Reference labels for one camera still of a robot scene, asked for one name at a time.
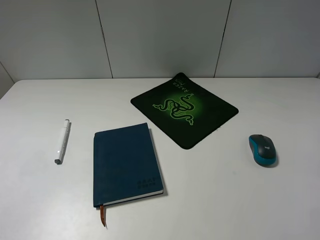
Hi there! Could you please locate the white marker pen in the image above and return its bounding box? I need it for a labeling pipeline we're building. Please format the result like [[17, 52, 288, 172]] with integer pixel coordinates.
[[54, 119, 70, 165]]

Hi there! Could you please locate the blue grey computer mouse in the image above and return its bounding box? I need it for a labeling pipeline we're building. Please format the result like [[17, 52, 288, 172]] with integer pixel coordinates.
[[248, 134, 277, 167]]

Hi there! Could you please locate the black green mouse pad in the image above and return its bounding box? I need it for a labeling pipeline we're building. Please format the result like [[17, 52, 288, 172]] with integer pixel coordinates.
[[130, 72, 239, 150]]

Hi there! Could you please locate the dark blue notebook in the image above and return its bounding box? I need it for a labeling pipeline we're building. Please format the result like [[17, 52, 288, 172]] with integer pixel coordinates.
[[93, 123, 164, 226]]

